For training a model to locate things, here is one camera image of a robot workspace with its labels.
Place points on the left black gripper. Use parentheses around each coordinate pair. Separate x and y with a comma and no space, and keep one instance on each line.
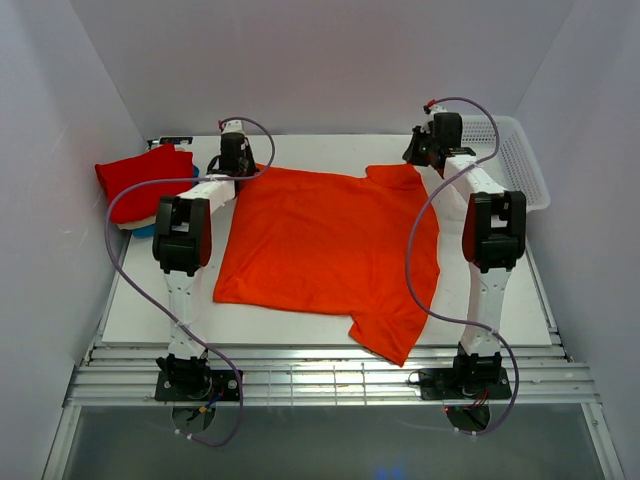
(252,169)

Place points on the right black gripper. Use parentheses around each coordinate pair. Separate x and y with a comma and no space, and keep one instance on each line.
(410,153)

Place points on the orange t-shirt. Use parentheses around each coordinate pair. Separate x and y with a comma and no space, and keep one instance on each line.
(333,244)

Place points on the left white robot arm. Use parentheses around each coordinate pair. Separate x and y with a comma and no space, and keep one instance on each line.
(182,245)

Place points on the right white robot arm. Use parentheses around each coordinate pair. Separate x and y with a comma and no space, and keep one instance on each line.
(493,240)

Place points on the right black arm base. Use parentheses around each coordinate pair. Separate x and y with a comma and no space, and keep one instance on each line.
(470,377)

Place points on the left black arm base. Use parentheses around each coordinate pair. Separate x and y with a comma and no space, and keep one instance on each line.
(183,380)

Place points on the white plastic basket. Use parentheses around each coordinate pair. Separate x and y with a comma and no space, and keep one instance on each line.
(515,165)

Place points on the blue label sticker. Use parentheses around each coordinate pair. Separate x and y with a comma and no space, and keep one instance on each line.
(172,140)

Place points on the folded red t-shirt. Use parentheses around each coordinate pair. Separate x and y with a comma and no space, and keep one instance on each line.
(163,162)

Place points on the folded beige t-shirt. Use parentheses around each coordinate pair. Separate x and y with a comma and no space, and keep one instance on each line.
(137,224)

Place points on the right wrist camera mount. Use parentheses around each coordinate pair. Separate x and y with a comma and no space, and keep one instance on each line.
(432,107)

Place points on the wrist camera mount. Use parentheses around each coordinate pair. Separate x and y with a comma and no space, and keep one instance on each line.
(432,107)
(231,126)

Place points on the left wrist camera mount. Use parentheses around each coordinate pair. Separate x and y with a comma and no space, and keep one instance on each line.
(231,126)

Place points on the aluminium rail frame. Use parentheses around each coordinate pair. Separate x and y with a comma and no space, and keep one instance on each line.
(291,377)

